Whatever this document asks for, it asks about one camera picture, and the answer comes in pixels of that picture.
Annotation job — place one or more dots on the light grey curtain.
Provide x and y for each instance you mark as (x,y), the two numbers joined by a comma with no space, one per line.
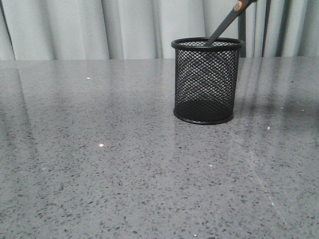
(144,29)

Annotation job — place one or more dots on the grey orange handled scissors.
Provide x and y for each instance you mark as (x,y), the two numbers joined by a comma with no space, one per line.
(239,7)

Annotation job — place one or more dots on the black wire mesh pen cup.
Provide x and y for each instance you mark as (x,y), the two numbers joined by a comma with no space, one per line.
(205,79)

